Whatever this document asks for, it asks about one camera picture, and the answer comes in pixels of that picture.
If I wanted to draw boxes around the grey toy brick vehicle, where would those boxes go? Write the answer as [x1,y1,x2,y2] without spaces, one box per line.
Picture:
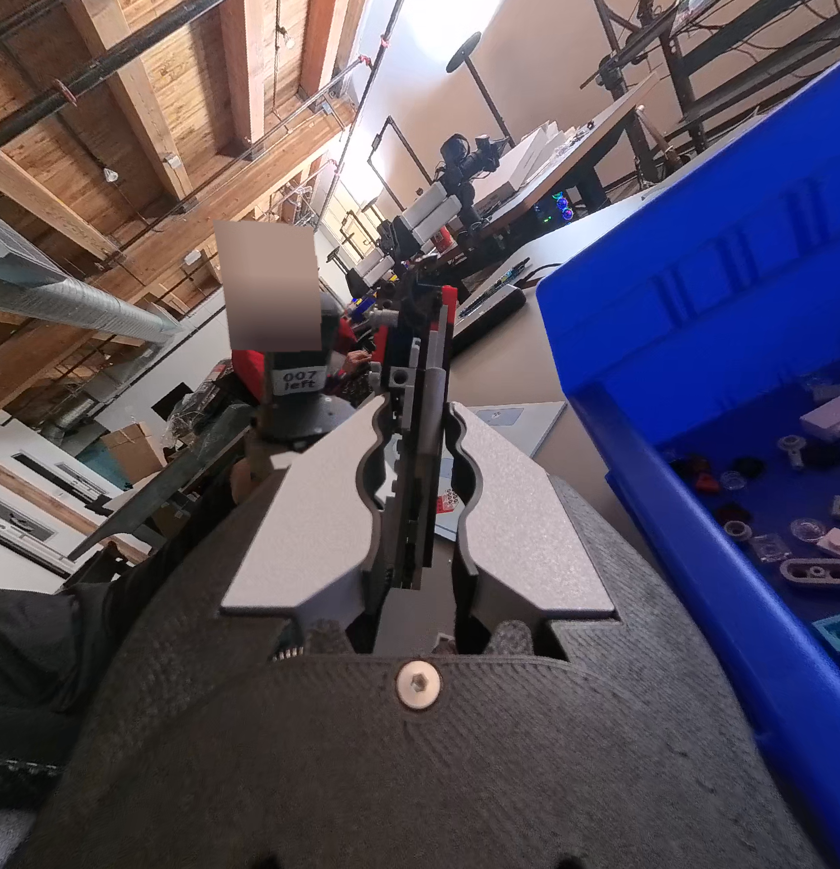
[366,268,458,592]

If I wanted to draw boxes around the blue plastic bin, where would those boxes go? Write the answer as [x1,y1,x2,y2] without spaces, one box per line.
[535,64,840,863]

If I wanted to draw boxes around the small heap of toy bricks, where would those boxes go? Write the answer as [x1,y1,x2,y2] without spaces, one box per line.
[668,370,840,656]

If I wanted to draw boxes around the grey desk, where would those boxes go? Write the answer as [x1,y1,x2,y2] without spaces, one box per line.
[372,173,840,869]

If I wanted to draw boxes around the black printed cloth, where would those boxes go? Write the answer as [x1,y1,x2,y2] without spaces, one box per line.
[325,370,382,403]

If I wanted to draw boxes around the black disc stand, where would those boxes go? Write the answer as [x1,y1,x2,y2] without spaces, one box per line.
[446,33,511,141]

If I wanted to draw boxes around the cardboard box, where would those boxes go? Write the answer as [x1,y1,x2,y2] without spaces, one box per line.
[100,421,168,484]

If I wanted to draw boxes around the black-legged table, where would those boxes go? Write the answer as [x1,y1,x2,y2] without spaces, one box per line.
[454,71,662,235]

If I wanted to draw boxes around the black camera rig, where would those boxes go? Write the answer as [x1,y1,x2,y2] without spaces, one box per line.
[437,133,511,187]

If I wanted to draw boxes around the person's left forearm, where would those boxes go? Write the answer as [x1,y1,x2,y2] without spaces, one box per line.
[0,536,190,754]

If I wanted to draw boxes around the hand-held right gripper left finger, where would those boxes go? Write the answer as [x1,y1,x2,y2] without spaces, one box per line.
[218,395,391,623]

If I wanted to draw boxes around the black box with green lights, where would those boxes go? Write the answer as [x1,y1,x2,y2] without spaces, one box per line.
[449,284,528,357]

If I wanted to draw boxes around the silver air duct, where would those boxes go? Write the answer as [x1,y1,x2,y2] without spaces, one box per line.
[0,210,185,345]

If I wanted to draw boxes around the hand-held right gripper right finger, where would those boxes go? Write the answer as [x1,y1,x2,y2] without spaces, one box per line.
[444,401,618,623]

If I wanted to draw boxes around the rainbow-lit computer case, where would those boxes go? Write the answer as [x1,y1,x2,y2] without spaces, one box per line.
[534,192,578,226]

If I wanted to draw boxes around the blue patterned pen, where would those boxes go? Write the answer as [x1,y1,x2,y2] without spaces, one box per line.
[457,258,534,320]

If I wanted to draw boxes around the printed instruction sheet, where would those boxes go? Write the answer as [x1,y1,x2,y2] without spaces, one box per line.
[386,401,569,544]

